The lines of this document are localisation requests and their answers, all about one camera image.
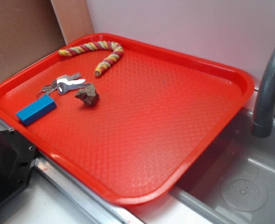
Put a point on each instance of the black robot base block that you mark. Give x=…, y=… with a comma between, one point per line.
x=17, y=158

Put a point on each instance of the brown rock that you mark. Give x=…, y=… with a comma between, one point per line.
x=88, y=95

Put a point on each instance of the red plastic tray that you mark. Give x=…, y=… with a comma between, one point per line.
x=158, y=111

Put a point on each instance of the silver key bunch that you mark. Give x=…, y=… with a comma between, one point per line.
x=63, y=84

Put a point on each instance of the blue rectangular block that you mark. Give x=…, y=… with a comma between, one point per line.
x=36, y=110

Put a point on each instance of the light wooden board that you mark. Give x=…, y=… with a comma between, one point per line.
x=73, y=18

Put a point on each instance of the grey plastic sink basin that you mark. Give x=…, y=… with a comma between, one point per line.
x=233, y=181

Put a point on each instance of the grey faucet spout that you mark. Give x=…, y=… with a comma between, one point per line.
x=264, y=108

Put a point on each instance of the brown cardboard panel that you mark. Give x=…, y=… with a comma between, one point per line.
x=29, y=31

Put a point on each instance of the multicolour twisted rope toy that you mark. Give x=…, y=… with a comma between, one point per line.
x=116, y=52

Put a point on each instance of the silver metal rail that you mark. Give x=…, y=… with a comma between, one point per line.
x=90, y=204

